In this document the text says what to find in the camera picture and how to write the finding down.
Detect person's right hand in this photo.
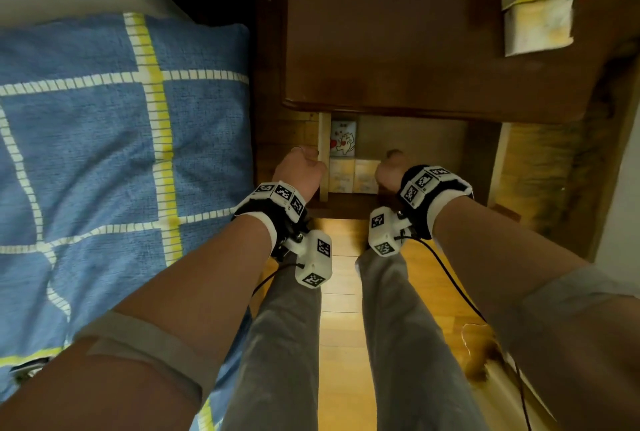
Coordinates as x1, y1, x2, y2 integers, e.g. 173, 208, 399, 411
374, 149, 420, 194

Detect person's left hand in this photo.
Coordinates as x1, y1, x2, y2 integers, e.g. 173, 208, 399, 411
271, 146, 329, 201

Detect wooden drawer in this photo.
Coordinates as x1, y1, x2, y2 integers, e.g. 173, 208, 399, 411
280, 112, 507, 220

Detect person's right forearm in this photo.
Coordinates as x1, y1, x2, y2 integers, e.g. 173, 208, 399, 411
432, 194, 640, 346

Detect person's left forearm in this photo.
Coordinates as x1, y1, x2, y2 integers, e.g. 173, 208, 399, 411
70, 213, 278, 396

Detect pale yellow box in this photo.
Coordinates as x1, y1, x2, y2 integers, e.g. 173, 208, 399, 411
328, 157, 356, 194
353, 159, 381, 195

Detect white cartoon cat card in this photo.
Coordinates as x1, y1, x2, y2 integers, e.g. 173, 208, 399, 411
329, 120, 358, 157

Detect black white marker wristband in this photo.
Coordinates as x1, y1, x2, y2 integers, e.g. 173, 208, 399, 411
231, 181, 309, 260
397, 164, 475, 241

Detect brown wooden nightstand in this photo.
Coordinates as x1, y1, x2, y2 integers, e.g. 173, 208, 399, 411
251, 0, 640, 262

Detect cream yellow box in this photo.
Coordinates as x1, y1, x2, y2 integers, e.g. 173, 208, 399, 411
503, 0, 576, 57

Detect blue checked blanket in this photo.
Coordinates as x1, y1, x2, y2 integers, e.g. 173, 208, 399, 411
0, 12, 257, 431

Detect grey trousers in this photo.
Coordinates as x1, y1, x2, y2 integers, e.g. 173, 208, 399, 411
221, 247, 490, 431

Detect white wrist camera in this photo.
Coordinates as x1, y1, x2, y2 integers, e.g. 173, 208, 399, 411
284, 229, 334, 290
368, 206, 414, 258

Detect black cable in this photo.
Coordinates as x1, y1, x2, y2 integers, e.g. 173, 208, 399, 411
395, 235, 534, 431
250, 263, 304, 299

